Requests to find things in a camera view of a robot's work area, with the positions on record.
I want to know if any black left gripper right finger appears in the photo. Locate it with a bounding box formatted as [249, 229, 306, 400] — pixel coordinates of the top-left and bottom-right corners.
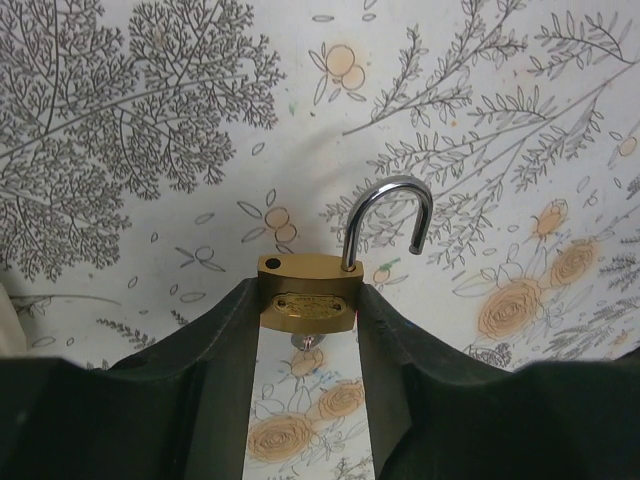
[357, 285, 639, 479]

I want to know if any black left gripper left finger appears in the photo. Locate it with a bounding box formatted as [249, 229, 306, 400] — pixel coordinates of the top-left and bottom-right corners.
[1, 279, 260, 479]

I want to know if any brass padlock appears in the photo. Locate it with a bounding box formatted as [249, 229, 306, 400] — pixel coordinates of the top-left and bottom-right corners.
[257, 175, 433, 337]

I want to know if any floral table mat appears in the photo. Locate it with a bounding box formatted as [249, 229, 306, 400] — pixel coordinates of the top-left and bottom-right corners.
[1, 1, 639, 479]

